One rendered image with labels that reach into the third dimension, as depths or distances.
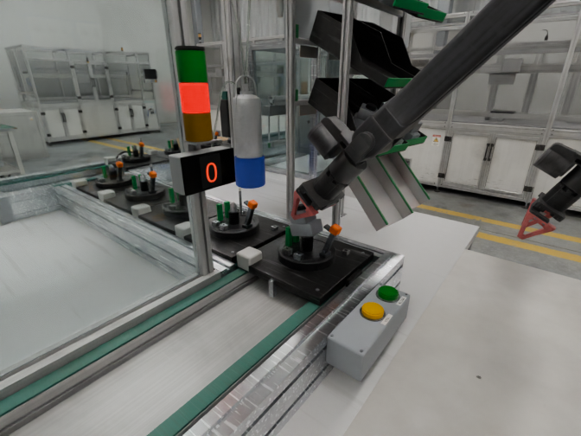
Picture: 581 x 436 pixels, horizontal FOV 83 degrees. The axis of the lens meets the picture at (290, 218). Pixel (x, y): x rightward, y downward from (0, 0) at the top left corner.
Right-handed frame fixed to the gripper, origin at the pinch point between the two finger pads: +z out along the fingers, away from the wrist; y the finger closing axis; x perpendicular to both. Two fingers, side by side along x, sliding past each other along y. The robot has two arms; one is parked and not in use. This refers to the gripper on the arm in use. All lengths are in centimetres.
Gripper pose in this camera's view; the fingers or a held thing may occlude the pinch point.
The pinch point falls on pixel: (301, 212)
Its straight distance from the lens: 76.7
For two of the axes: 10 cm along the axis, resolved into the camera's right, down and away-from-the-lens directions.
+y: -6.3, 3.0, -7.1
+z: -5.1, 5.3, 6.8
